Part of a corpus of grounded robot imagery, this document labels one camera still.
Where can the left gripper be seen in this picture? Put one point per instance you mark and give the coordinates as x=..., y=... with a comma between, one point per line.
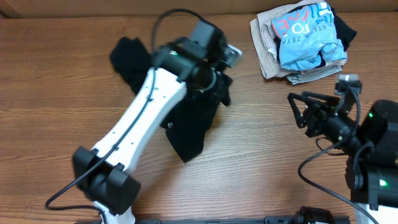
x=224, y=86

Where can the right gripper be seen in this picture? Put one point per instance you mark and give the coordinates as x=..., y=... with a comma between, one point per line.
x=320, y=110

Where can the black t-shirt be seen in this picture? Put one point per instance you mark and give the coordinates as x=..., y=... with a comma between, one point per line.
x=186, y=124

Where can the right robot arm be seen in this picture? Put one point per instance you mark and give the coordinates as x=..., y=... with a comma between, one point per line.
x=370, y=145

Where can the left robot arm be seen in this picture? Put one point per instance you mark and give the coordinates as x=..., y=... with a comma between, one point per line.
x=103, y=173

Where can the grey patterned folded garment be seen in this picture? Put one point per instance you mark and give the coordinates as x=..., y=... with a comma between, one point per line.
x=316, y=73

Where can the beige folded garment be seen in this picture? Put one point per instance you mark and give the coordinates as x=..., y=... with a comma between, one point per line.
x=263, y=35

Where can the light blue printed t-shirt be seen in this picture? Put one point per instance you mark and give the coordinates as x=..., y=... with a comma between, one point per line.
x=308, y=40

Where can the black garment in pile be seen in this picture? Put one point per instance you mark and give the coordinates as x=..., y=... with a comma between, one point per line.
x=343, y=29

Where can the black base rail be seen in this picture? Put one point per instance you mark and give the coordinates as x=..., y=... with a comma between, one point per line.
x=304, y=216

